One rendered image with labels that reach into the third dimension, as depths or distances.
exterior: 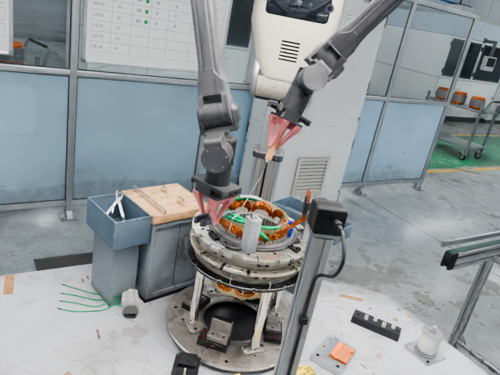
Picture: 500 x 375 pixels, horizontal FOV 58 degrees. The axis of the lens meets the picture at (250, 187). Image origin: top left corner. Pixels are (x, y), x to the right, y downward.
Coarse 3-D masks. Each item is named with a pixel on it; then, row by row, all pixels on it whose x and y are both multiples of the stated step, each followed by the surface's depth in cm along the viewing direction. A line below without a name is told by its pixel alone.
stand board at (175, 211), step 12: (132, 192) 135; (144, 192) 137; (156, 192) 138; (168, 192) 140; (180, 192) 141; (144, 204) 129; (168, 204) 132; (192, 204) 135; (204, 204) 136; (156, 216) 123; (168, 216) 126; (180, 216) 128; (192, 216) 132
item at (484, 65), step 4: (484, 40) 1030; (488, 40) 1022; (496, 44) 1011; (492, 48) 1016; (492, 52) 1017; (484, 56) 1015; (492, 56) 1020; (484, 60) 1016; (488, 60) 1015; (492, 60) 1022; (484, 64) 1016; (488, 64) 1021; (492, 64) 1028; (480, 68) 1025; (484, 68) 1021; (488, 68) 1028; (492, 68) 1035
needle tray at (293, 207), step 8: (280, 200) 151; (288, 200) 155; (296, 200) 154; (288, 208) 155; (296, 208) 155; (288, 216) 145; (296, 216) 143; (352, 224) 142; (344, 232) 139; (336, 240) 136
